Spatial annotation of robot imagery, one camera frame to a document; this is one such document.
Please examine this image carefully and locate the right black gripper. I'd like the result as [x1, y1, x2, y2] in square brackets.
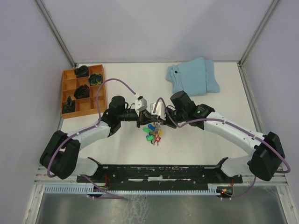
[158, 107, 186, 129]

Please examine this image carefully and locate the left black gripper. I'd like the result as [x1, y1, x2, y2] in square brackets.
[118, 109, 157, 128]

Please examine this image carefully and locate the blue key tag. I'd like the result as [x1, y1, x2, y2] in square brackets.
[148, 124, 155, 131]

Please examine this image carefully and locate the green key tag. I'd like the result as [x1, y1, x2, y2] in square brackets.
[143, 127, 154, 141]

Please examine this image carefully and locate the red handled metal key organizer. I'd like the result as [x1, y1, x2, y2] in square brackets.
[155, 122, 161, 135]

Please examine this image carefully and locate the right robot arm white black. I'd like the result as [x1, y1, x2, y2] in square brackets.
[151, 91, 285, 182]

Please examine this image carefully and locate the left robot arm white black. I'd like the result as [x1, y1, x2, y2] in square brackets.
[40, 96, 157, 182]

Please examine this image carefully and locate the folded light blue cloth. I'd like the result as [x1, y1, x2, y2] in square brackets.
[165, 57, 220, 96]

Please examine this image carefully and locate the orange compartment tray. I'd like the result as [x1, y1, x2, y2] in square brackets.
[61, 64, 107, 119]

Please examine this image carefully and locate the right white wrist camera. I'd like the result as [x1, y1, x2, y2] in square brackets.
[150, 102, 166, 117]

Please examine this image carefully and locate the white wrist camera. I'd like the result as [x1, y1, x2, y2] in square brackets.
[150, 102, 166, 117]
[135, 96, 147, 116]

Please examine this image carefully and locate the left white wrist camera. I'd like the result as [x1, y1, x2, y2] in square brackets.
[135, 96, 147, 116]

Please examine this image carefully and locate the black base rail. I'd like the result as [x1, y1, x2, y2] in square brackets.
[88, 159, 243, 187]

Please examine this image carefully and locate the green black cable bundle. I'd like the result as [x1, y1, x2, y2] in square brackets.
[87, 73, 103, 86]

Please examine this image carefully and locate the black red cable bundle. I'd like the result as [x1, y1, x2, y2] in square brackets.
[73, 84, 91, 99]

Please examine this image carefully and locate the black cable bundle bottom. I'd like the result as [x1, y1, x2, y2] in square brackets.
[61, 95, 76, 115]

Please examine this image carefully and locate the light blue cable duct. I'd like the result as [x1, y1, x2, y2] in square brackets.
[44, 184, 221, 196]

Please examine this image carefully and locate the black cable bundle top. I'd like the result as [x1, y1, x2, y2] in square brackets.
[74, 65, 90, 77]

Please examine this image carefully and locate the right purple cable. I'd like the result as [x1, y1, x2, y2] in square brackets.
[154, 97, 291, 201]

